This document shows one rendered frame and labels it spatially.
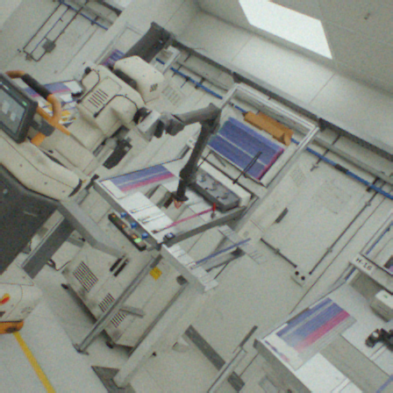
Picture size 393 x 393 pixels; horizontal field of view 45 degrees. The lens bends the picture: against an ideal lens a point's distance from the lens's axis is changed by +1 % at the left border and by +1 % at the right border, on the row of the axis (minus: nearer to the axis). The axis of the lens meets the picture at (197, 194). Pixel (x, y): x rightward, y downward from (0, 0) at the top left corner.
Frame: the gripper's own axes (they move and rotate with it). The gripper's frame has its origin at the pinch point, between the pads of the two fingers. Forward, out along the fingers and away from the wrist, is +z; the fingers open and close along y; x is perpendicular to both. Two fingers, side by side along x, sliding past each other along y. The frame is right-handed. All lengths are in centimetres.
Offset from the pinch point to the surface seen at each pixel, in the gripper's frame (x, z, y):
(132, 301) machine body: 31, 55, -13
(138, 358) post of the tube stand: 54, 51, -51
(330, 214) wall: -186, 49, -13
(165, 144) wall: -162, 84, 195
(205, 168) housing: -38.3, -9.4, 18.8
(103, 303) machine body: 40, 67, 3
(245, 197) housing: -39.1, -9.6, -19.1
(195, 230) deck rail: 2.5, 2.0, -21.2
